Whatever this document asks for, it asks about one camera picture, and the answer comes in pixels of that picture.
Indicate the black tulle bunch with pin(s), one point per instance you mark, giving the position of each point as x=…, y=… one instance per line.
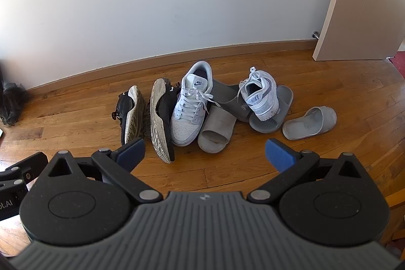
x=14, y=102

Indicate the white laced sneaker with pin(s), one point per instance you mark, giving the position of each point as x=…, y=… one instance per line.
x=262, y=102
x=186, y=121

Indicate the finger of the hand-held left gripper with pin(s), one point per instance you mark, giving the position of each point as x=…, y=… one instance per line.
x=28, y=167

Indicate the metal door stopper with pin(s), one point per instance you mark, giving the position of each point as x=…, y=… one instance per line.
x=315, y=34

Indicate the light grey slide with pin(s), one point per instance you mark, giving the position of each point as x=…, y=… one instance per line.
x=218, y=124
x=313, y=119

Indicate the black sneaker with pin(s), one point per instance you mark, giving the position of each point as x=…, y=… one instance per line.
x=165, y=107
x=121, y=108

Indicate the red carpet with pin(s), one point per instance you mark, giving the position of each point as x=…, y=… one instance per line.
x=399, y=64

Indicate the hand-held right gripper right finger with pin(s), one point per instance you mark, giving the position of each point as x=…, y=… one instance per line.
x=280, y=156

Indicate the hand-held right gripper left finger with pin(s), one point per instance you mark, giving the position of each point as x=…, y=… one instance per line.
x=131, y=153

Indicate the beige door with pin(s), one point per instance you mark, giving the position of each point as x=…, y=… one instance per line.
x=364, y=4

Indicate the dark grey printed slide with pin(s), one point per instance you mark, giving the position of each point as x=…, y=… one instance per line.
x=284, y=99
x=226, y=96

